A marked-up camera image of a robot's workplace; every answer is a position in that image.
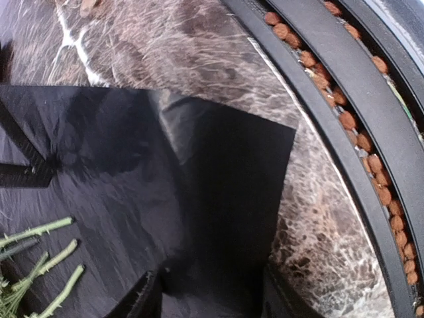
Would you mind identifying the black front table rail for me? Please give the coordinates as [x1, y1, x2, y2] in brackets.
[226, 1, 423, 317]

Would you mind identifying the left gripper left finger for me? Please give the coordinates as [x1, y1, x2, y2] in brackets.
[105, 270, 162, 318]

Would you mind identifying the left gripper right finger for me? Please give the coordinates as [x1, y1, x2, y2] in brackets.
[261, 264, 323, 318]

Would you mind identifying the black wrapping paper sheet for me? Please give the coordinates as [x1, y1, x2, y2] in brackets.
[1, 85, 295, 317]

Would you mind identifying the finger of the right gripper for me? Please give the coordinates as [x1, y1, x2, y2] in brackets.
[1, 99, 56, 188]

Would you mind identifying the white pink flower bunch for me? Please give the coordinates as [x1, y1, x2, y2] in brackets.
[1, 217, 85, 318]

